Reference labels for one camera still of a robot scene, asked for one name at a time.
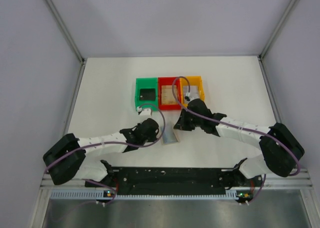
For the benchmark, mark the yellow plastic bin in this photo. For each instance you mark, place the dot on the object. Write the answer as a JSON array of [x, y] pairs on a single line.
[[193, 81]]

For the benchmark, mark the red plastic bin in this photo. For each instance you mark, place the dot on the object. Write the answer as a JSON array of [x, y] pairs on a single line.
[[168, 81]]

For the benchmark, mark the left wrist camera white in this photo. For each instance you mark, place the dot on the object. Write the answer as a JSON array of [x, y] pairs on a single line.
[[144, 111]]

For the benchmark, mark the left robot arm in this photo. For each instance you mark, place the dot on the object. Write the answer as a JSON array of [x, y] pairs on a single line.
[[82, 158]]

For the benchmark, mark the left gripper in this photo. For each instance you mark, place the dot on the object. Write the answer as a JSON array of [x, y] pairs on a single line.
[[152, 129]]

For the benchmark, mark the right aluminium frame post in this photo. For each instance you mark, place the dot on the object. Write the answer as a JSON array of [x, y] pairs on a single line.
[[278, 28]]

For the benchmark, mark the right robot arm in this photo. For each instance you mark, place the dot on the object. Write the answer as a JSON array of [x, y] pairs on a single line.
[[280, 150]]

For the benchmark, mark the left aluminium frame post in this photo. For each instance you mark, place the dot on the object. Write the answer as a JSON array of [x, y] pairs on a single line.
[[64, 30]]

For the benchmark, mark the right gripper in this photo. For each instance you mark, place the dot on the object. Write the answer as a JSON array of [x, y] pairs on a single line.
[[184, 120]]

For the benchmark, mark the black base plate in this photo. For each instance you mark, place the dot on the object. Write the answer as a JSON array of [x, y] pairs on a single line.
[[177, 181]]

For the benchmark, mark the aluminium frame post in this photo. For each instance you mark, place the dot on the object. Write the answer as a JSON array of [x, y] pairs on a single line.
[[64, 30], [278, 28]]

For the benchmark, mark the black cards stack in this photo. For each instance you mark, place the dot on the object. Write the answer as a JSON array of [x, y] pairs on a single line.
[[147, 94]]

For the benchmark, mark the green plastic bin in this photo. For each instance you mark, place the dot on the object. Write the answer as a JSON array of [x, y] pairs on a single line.
[[141, 83]]

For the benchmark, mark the silver cards stack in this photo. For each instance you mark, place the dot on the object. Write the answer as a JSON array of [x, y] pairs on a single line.
[[193, 89]]

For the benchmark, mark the grey slotted cable duct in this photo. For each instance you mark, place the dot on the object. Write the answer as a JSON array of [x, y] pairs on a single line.
[[96, 194]]

